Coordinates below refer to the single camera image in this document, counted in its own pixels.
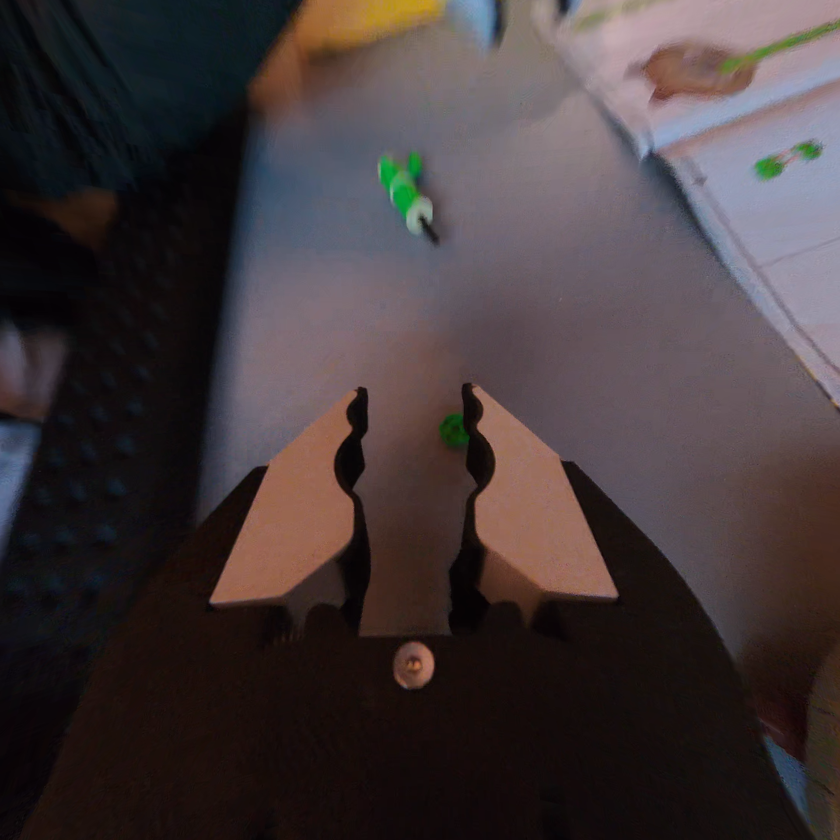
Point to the green round stalk segment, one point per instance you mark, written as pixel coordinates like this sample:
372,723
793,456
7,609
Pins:
453,431

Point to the grey desk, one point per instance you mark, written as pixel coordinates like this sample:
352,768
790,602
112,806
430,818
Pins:
525,295

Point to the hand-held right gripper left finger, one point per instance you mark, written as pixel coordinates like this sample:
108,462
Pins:
295,531

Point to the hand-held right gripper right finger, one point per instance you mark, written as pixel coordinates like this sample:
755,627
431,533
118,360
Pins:
538,531

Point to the open instruction booklet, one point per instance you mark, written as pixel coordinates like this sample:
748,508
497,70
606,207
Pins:
754,229

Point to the green hooked stalk piece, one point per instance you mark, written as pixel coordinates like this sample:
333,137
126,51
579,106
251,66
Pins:
403,193

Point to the person's left forearm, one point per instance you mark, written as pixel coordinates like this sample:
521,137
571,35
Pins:
98,79

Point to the yellow plastic bin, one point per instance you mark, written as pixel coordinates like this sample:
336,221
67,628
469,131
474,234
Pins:
367,19

